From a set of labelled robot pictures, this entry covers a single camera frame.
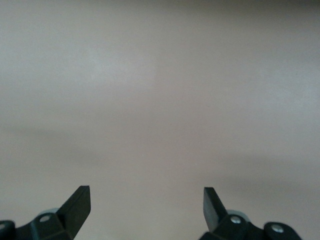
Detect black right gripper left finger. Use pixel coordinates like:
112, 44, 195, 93
0, 185, 91, 240

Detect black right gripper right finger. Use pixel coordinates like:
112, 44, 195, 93
199, 186, 302, 240

